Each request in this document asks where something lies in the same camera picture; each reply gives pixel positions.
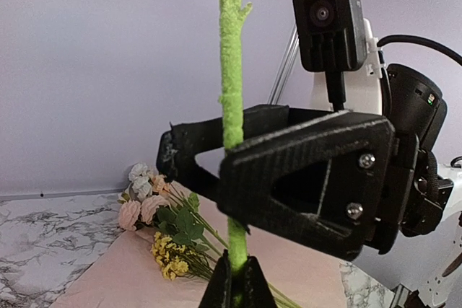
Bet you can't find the pink wrapping paper sheet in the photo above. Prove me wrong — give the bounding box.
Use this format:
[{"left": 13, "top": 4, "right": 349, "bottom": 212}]
[{"left": 56, "top": 184, "right": 346, "bottom": 307}]

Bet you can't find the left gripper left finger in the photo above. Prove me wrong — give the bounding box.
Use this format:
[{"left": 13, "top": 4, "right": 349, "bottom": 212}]
[{"left": 199, "top": 250, "right": 232, "bottom": 308}]

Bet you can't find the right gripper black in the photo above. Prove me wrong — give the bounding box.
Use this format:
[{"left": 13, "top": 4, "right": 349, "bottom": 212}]
[{"left": 217, "top": 63, "right": 453, "bottom": 261}]

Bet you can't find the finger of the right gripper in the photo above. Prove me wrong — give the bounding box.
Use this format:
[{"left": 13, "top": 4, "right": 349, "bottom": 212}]
[{"left": 156, "top": 105, "right": 289, "bottom": 200}]

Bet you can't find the blue white fake flower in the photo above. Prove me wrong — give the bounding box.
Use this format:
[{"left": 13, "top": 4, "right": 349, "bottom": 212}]
[{"left": 117, "top": 174, "right": 300, "bottom": 308}]

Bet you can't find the pink rose fake flower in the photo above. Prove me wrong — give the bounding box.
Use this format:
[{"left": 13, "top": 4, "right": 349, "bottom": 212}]
[{"left": 166, "top": 0, "right": 253, "bottom": 276}]

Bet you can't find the right aluminium frame post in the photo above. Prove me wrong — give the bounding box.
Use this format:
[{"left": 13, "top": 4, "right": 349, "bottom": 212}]
[{"left": 268, "top": 25, "right": 299, "bottom": 105}]

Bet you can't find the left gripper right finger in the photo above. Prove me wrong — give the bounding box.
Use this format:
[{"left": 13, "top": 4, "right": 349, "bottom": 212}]
[{"left": 241, "top": 256, "right": 277, "bottom": 308}]

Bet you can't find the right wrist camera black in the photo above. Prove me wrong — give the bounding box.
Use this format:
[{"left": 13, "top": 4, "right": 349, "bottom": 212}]
[{"left": 292, "top": 0, "right": 367, "bottom": 111}]

